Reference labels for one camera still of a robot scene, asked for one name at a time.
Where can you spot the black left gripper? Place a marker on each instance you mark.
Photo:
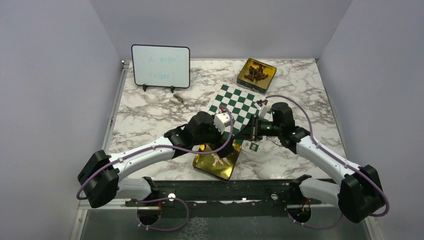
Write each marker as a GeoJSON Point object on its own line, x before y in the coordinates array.
{"type": "Point", "coordinates": [218, 144]}

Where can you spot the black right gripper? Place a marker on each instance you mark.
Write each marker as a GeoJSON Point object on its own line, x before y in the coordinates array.
{"type": "Point", "coordinates": [251, 130]}

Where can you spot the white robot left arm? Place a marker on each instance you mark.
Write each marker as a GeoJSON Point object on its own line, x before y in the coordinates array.
{"type": "Point", "coordinates": [101, 176]}

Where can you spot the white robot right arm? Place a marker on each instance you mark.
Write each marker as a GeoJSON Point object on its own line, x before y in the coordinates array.
{"type": "Point", "coordinates": [356, 190]}

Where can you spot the green white chess board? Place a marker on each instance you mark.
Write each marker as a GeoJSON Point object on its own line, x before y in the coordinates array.
{"type": "Point", "coordinates": [241, 104]}

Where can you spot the gold tin white pieces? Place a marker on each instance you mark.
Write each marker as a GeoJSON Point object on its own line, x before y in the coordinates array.
{"type": "Point", "coordinates": [203, 164]}

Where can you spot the gold tin dark pieces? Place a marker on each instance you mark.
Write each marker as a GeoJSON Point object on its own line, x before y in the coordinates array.
{"type": "Point", "coordinates": [260, 87]}

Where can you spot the pile of dark chess pieces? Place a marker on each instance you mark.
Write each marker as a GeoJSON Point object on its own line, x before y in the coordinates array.
{"type": "Point", "coordinates": [256, 74]}

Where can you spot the small tan clip object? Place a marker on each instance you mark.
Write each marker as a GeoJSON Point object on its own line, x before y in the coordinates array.
{"type": "Point", "coordinates": [177, 99]}

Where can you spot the small whiteboard on stand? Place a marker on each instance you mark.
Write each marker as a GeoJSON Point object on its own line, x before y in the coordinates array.
{"type": "Point", "coordinates": [161, 66]}

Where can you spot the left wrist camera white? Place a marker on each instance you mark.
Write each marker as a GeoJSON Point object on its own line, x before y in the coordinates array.
{"type": "Point", "coordinates": [221, 121]}

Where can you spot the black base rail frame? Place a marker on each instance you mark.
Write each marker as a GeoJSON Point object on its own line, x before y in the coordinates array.
{"type": "Point", "coordinates": [217, 199]}

